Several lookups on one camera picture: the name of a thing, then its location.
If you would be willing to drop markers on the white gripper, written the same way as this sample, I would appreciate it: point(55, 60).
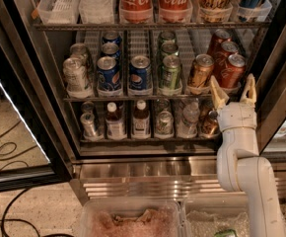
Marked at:
point(238, 117)

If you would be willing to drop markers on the red coke can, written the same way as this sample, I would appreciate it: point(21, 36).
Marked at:
point(217, 38)
point(223, 51)
point(232, 72)

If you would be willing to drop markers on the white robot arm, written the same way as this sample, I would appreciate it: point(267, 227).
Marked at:
point(240, 168)

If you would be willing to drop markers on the rear gold can bottom shelf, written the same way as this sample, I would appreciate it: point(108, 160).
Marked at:
point(206, 106)

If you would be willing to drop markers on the gold soda can middle shelf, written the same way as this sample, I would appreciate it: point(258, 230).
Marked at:
point(201, 68)

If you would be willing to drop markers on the right closed fridge door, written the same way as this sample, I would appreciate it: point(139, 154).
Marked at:
point(272, 115)

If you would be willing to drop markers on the front gold can bottom shelf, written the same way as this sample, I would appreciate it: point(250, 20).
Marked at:
point(210, 126)

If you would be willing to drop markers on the front green soda can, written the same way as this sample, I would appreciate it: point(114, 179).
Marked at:
point(170, 72)

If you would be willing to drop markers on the green soda can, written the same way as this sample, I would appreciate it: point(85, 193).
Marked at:
point(168, 48)
point(166, 37)
point(170, 72)

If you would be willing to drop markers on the rear green can bottom shelf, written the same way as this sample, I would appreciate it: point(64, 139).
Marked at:
point(162, 105)

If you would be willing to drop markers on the green can shelf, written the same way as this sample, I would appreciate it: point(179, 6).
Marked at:
point(162, 105)
point(164, 124)

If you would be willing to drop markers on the front green can bottom shelf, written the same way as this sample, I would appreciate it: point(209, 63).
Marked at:
point(164, 124)

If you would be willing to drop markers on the middle green soda can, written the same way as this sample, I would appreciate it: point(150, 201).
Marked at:
point(168, 48)

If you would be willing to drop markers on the rear green soda can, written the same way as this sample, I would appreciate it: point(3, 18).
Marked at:
point(166, 37)

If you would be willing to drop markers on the blue pepsi can centre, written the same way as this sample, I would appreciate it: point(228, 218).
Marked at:
point(140, 73)

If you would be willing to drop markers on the blue pepsi can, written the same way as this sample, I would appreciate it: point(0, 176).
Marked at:
point(110, 49)
point(140, 73)
point(111, 36)
point(108, 74)

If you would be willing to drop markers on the stainless steel fridge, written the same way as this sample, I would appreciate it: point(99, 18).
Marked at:
point(175, 168)

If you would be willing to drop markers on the right coca-cola bottle top shelf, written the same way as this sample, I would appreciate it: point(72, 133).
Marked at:
point(171, 10)

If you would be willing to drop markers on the coca-cola bottle shelf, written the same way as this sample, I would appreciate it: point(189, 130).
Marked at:
point(171, 10)
point(136, 10)

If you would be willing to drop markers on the front blue pepsi can left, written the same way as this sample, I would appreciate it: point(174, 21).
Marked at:
point(108, 74)

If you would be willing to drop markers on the left coca-cola bottle top shelf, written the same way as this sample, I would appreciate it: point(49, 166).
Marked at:
point(136, 10)

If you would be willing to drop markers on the middle blue pepsi can left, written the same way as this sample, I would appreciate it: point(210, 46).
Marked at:
point(110, 49)

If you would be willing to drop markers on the rear blue pepsi can left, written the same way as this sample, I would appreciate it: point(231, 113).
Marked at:
point(111, 36)

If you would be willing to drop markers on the green can in bin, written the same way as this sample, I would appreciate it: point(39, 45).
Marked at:
point(226, 233)

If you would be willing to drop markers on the rear silver slim can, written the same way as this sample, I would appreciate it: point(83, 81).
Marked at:
point(88, 107)

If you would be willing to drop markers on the silver slim can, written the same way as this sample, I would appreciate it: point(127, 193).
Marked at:
point(88, 107)
point(91, 127)

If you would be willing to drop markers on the front silver slim can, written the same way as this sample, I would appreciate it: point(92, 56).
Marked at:
point(91, 127)

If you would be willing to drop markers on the rear white soda can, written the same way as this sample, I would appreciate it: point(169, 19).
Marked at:
point(81, 50)

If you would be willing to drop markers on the white soda can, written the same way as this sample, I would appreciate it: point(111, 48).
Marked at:
point(75, 74)
point(81, 50)

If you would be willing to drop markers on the front white soda can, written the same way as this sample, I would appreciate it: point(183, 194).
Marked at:
point(75, 74)

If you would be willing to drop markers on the white clear container top shelf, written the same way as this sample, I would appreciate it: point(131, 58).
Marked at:
point(96, 11)

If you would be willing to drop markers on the empty clear tray top shelf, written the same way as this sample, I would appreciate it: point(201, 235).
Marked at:
point(58, 11)

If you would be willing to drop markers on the open glass fridge door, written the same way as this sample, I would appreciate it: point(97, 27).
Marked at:
point(31, 154)

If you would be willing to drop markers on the clear water bottle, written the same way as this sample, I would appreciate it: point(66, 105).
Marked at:
point(189, 120)

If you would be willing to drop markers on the right brown tea bottle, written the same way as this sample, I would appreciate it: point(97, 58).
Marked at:
point(141, 121)

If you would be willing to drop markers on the brown tea bottle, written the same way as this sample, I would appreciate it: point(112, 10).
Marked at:
point(141, 121)
point(115, 122)

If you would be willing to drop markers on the left brown tea bottle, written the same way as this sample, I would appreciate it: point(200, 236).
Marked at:
point(115, 122)

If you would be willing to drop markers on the right clear plastic bin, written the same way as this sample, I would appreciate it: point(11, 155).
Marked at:
point(206, 214)

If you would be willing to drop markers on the clear plastic bin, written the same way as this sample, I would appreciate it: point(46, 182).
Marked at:
point(206, 214)
point(130, 217)

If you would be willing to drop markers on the left clear plastic bin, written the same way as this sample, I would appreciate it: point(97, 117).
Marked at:
point(130, 217)

